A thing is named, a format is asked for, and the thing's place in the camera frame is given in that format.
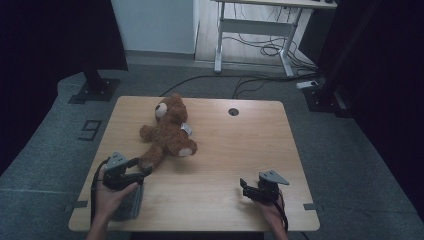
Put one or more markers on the white desk frame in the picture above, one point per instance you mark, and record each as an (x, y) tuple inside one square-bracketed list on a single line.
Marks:
[(253, 26)]

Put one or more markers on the white power strip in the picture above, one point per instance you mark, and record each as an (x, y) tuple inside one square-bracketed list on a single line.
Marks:
[(306, 84)]

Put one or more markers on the black tape floor marking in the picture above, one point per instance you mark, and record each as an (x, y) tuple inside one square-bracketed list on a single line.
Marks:
[(90, 130)]

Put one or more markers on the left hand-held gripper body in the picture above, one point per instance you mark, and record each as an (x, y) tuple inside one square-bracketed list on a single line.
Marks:
[(116, 176)]

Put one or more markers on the grey tape strip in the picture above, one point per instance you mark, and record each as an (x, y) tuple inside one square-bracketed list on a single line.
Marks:
[(78, 205), (311, 206)]

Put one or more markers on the brown teddy bear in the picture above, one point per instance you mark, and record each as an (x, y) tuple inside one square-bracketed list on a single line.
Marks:
[(166, 133)]

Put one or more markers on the black curtain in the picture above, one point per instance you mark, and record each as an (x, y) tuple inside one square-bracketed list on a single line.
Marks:
[(383, 83), (50, 50)]

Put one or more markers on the person's right hand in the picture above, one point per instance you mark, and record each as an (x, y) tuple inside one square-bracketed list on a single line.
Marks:
[(275, 211)]

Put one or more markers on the black stand with square base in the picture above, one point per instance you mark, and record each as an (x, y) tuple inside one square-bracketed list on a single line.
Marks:
[(96, 90)]

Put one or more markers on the person's left hand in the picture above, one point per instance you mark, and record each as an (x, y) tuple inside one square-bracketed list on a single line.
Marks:
[(110, 200)]

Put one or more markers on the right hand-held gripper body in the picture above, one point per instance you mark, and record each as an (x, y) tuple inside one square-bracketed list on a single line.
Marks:
[(268, 190)]

